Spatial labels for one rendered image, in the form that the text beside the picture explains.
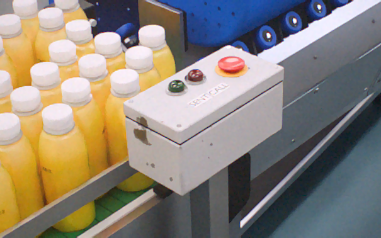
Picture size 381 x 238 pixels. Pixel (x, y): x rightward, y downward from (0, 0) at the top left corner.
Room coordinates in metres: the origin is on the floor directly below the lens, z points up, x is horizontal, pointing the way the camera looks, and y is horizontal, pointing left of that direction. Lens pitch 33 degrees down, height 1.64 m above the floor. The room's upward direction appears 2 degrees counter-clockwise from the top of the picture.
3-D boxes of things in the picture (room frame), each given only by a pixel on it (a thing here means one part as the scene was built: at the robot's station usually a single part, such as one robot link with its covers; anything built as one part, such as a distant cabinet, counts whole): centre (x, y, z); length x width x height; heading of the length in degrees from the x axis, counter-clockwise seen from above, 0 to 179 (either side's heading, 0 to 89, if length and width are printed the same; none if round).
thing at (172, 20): (1.26, 0.04, 0.99); 0.10 x 0.02 x 0.12; 45
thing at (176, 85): (0.90, 0.02, 1.11); 0.02 x 0.02 x 0.01
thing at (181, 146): (0.91, -0.02, 1.05); 0.20 x 0.10 x 0.10; 135
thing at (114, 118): (0.97, 0.09, 0.98); 0.07 x 0.07 x 0.16
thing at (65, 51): (1.07, 0.19, 1.07); 0.04 x 0.04 x 0.02
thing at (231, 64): (0.94, -0.05, 1.11); 0.04 x 0.04 x 0.01
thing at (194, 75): (0.92, 0.00, 1.11); 0.02 x 0.02 x 0.01
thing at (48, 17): (1.18, 0.22, 1.07); 0.04 x 0.04 x 0.02
